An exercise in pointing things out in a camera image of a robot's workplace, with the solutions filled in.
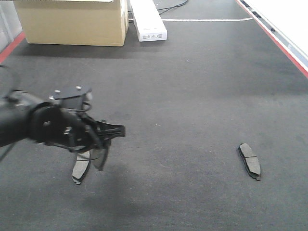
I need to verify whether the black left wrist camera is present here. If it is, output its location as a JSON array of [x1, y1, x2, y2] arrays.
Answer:
[[49, 85, 92, 112]]

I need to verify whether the black floor cable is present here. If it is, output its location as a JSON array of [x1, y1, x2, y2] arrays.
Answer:
[[156, 0, 190, 15]]

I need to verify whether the cardboard box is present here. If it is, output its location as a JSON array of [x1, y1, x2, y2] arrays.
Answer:
[[13, 0, 128, 47]]

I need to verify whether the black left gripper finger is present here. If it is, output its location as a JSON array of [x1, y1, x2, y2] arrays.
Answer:
[[96, 121, 126, 140]]

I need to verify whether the white long box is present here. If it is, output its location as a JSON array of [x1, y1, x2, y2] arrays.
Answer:
[[130, 0, 167, 42]]

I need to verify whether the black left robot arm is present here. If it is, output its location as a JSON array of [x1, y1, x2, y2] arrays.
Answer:
[[0, 65, 126, 169]]

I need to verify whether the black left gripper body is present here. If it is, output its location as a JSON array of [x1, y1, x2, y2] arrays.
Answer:
[[28, 102, 106, 154]]

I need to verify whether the grey brake pad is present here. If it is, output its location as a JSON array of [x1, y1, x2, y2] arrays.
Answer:
[[72, 151, 90, 185], [238, 143, 261, 181], [90, 141, 111, 171]]

